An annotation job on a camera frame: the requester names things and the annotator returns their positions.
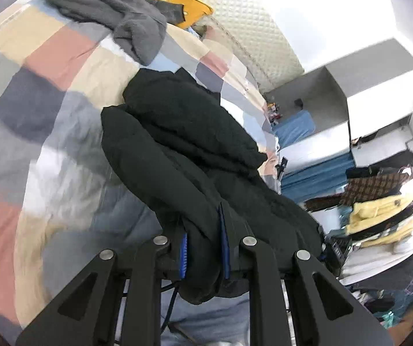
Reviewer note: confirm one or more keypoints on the mustard yellow garment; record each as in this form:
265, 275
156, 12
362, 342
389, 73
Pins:
193, 5

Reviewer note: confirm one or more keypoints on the yellow hanging garment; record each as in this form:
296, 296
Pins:
394, 236
376, 211

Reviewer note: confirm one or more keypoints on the grey and white wardrobe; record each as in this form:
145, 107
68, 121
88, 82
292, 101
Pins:
372, 90

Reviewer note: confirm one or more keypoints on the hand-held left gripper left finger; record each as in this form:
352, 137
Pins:
183, 256

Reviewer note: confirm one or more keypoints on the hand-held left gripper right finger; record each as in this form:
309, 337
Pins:
225, 248

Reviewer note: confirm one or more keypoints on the black puffer jacket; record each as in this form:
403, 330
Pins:
177, 144

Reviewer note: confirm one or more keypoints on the person's jeans leg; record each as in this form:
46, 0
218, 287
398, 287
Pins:
206, 322

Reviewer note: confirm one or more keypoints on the grey fleece garment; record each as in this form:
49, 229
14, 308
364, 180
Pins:
119, 10

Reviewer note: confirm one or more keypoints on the brown plaid garment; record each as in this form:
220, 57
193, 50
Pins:
376, 185

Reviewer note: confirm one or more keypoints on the person's right forearm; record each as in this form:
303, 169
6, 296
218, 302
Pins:
404, 331

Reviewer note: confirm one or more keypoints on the checkered pastel bed blanket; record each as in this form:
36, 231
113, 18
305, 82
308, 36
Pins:
47, 79

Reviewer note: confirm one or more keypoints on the cream quilted headboard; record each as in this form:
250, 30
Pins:
249, 29

